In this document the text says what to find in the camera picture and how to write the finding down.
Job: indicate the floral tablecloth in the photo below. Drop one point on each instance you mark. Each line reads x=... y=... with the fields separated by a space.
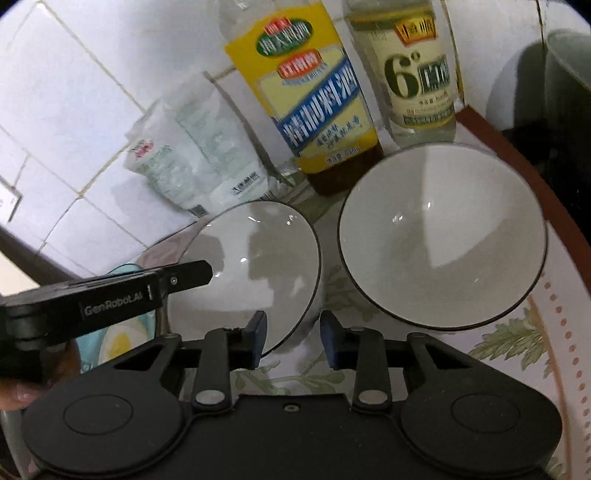
x=508 y=332

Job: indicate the person's left hand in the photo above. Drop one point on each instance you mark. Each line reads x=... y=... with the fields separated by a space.
x=14 y=397

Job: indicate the clear vinegar bottle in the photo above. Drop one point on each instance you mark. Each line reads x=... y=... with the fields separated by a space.
x=415 y=83

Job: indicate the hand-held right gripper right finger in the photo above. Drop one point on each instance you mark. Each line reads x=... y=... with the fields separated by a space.
x=330 y=339

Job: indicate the blue fried egg plate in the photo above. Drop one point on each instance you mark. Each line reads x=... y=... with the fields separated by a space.
x=122 y=344

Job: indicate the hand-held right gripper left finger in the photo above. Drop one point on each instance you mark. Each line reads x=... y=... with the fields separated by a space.
x=258 y=339

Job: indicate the white bowl with dark rim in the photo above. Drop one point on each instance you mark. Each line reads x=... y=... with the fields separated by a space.
x=258 y=258
x=438 y=230

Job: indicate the cream cutting board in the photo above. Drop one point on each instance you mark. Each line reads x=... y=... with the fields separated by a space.
x=11 y=277

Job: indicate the white wall socket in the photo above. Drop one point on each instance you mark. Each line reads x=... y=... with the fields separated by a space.
x=7 y=203

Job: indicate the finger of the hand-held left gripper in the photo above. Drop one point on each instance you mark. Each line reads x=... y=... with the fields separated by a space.
x=187 y=277

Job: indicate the yellow label cooking wine bottle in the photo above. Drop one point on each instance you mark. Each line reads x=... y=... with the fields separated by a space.
x=304 y=115

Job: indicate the white salt bag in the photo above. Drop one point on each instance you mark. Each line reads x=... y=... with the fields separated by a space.
x=184 y=152

